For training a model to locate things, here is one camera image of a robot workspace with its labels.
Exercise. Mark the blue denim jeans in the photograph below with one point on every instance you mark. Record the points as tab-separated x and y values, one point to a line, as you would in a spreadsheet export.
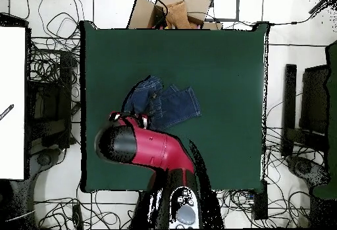
176	106

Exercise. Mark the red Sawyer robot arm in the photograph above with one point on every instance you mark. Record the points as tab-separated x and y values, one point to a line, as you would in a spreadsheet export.
155	148

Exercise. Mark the black flat panel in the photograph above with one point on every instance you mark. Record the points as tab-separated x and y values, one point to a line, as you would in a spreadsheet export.
314	100

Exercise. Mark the dark green table cloth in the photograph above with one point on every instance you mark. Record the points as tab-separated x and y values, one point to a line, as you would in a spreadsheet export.
118	56

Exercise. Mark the black equipment rack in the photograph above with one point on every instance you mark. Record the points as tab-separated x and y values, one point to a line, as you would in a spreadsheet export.
52	103

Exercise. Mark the brown cardboard box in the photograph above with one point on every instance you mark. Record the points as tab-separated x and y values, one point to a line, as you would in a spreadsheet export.
142	13

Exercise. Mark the black power strip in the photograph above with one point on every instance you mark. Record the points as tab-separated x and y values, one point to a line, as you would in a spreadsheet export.
77	216

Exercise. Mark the tan cloth in box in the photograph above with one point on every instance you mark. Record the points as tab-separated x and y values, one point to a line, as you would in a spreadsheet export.
177	15

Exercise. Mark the white board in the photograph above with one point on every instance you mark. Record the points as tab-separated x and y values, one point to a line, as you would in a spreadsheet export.
11	95

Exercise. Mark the black strip with white print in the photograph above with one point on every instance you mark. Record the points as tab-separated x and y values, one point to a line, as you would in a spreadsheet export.
6	112

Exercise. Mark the black table leg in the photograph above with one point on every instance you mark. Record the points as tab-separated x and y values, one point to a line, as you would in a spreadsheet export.
260	203

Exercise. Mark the dark green cloth sheet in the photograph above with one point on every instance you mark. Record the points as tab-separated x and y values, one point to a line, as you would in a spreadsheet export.
332	135

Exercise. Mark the dark metal frame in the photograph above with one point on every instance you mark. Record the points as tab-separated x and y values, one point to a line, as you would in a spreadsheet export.
237	6

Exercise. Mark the black upright post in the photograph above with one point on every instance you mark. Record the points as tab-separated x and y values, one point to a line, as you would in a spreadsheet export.
289	103

